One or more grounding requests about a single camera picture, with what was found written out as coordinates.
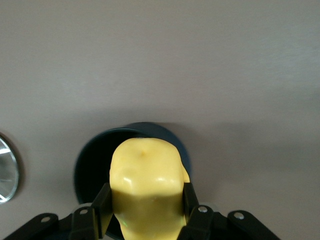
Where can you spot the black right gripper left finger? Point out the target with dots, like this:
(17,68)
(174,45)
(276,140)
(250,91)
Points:
(101,207)

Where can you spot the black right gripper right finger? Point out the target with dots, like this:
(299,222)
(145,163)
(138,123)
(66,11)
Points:
(193,212)

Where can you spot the yellow potato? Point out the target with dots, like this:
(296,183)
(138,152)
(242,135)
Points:
(147,180)

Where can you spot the glass lid with blue knob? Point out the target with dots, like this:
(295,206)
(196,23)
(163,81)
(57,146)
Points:
(7,175)

